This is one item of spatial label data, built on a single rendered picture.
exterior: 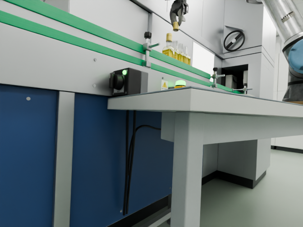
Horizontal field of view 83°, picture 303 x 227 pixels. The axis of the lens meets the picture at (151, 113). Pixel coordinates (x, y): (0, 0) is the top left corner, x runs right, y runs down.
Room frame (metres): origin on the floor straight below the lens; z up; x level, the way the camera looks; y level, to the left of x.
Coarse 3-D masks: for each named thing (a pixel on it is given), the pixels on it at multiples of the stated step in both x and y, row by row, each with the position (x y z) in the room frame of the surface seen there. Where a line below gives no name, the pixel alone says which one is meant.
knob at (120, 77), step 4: (112, 76) 0.48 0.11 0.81; (116, 76) 0.48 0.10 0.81; (120, 76) 0.49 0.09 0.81; (112, 80) 0.48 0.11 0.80; (116, 80) 0.48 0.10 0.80; (120, 80) 0.48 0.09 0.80; (112, 84) 0.48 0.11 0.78; (116, 84) 0.48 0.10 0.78; (120, 84) 0.48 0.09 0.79; (116, 88) 0.49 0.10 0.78; (120, 88) 0.49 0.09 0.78
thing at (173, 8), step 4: (176, 0) 1.01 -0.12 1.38; (180, 0) 0.99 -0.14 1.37; (184, 0) 1.05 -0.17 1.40; (172, 4) 1.03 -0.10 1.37; (176, 4) 1.01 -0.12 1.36; (180, 4) 0.99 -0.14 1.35; (184, 4) 1.02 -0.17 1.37; (172, 8) 1.03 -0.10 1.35; (176, 8) 1.01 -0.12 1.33; (184, 8) 1.04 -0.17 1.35; (176, 12) 1.05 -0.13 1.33; (184, 12) 1.04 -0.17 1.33
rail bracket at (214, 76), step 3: (213, 69) 1.07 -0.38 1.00; (216, 69) 1.06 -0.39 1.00; (213, 75) 1.07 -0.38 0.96; (216, 75) 1.06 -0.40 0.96; (219, 75) 1.05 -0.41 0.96; (222, 75) 1.04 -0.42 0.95; (213, 78) 1.08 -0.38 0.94; (216, 78) 1.07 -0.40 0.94; (213, 81) 1.08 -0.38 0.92; (213, 84) 1.07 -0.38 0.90; (216, 84) 1.07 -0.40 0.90; (216, 87) 1.07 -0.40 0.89
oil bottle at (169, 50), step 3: (168, 45) 0.95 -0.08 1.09; (165, 48) 0.95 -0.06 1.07; (168, 48) 0.94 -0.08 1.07; (171, 48) 0.95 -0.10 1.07; (162, 51) 0.97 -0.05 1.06; (165, 51) 0.95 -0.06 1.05; (168, 51) 0.94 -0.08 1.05; (171, 51) 0.95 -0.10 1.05; (174, 51) 0.97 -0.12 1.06; (165, 54) 0.95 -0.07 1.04; (168, 54) 0.94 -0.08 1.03; (171, 54) 0.95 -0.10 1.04; (174, 54) 0.97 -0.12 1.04; (174, 57) 0.97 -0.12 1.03
